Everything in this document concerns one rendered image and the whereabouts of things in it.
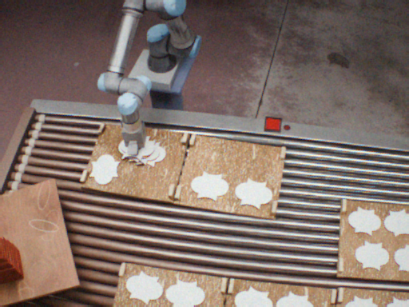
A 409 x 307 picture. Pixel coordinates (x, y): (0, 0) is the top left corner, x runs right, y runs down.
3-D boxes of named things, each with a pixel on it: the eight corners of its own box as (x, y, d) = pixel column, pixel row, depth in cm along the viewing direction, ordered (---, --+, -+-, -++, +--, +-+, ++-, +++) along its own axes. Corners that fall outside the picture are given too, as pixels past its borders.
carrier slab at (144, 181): (104, 125, 238) (103, 122, 237) (189, 135, 233) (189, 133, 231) (81, 188, 219) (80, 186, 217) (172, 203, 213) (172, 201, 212)
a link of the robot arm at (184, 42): (177, 37, 253) (150, -22, 201) (205, 42, 250) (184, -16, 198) (168, 57, 251) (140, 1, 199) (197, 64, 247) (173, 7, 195)
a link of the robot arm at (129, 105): (140, 93, 199) (130, 109, 194) (144, 110, 208) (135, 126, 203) (122, 88, 201) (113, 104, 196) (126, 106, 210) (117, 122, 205)
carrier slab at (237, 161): (192, 137, 232) (192, 134, 231) (285, 150, 226) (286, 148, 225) (174, 205, 213) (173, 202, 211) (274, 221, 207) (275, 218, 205)
